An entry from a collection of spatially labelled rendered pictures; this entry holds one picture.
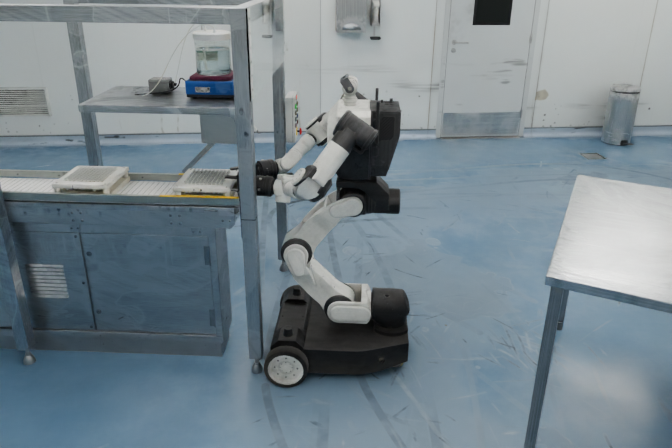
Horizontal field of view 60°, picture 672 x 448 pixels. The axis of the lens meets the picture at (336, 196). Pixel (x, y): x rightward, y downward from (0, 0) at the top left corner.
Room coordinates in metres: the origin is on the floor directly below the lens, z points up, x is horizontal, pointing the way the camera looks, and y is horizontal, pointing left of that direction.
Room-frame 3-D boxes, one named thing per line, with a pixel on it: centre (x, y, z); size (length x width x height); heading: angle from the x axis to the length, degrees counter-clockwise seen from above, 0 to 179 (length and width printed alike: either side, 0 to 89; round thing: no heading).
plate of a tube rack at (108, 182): (2.45, 1.10, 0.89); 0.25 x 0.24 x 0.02; 178
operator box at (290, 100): (3.26, 0.26, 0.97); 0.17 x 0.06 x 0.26; 178
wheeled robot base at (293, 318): (2.40, -0.04, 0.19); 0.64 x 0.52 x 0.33; 87
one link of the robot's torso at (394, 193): (2.39, -0.14, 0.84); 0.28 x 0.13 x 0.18; 87
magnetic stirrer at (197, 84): (2.46, 0.52, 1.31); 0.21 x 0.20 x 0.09; 178
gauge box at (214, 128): (2.54, 0.49, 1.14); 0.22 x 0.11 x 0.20; 88
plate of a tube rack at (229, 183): (2.42, 0.57, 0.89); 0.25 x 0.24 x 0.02; 178
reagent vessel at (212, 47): (2.45, 0.52, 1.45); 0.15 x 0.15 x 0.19
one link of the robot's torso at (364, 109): (2.39, -0.11, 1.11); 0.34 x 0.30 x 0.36; 177
